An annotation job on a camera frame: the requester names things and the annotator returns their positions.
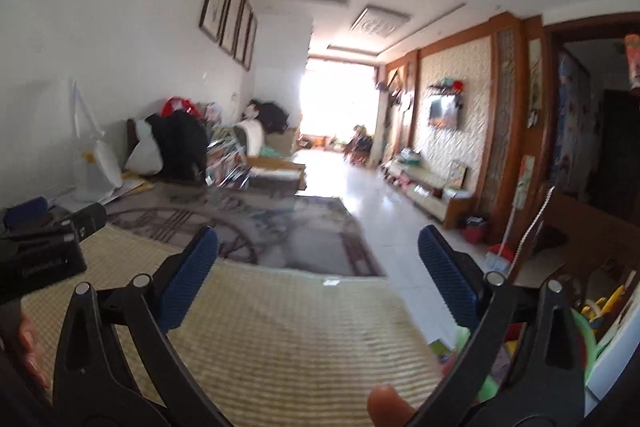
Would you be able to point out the wooden TV cabinet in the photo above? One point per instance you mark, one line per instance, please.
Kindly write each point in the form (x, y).
(449, 206)

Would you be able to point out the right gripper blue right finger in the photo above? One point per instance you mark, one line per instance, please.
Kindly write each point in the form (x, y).
(522, 364)

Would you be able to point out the dark wooden carved chair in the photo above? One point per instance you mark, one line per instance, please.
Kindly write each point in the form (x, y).
(592, 236)

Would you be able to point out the person left hand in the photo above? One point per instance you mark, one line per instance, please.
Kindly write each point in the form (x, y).
(30, 351)

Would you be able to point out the yellow blue child potty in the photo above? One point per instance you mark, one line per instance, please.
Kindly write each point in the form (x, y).
(598, 313)

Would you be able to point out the beige striped table mat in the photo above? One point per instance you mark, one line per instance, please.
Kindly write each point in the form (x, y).
(269, 347)

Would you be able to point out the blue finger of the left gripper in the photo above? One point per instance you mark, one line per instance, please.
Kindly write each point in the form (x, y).
(25, 213)

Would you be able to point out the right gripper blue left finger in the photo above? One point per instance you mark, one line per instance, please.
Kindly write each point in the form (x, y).
(93, 382)

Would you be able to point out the black clothes pile on sofa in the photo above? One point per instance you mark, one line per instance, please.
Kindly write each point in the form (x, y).
(182, 142)

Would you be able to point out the person right hand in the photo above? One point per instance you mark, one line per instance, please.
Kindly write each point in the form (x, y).
(387, 409)

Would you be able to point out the wall mounted television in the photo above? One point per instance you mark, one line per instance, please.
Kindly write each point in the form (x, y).
(443, 111)

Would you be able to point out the small red floor bin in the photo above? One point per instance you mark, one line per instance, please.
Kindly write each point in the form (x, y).
(475, 230)

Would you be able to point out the white desk fan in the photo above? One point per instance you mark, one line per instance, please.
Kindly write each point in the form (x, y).
(96, 169)

